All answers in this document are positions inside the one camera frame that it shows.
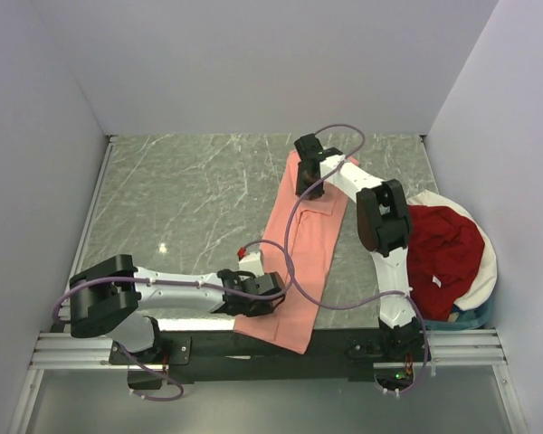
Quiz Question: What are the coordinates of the aluminium frame rail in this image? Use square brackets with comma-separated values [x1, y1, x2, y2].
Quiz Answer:
[30, 329, 507, 370]

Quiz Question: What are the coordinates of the red t shirt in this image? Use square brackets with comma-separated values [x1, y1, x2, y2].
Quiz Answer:
[407, 205, 485, 322]

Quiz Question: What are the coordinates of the salmon pink t shirt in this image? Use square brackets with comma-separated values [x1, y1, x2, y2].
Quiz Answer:
[233, 151, 348, 354]

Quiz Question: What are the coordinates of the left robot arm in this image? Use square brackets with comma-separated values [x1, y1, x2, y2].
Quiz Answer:
[69, 254, 286, 363]

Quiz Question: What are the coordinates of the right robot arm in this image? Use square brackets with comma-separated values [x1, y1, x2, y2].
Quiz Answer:
[294, 134, 423, 361]

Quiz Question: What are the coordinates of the teal rimmed laundry basket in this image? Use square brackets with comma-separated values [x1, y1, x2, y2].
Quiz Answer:
[425, 296, 494, 331]

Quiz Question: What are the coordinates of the black base crossbar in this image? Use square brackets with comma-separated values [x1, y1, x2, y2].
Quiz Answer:
[108, 328, 435, 390]

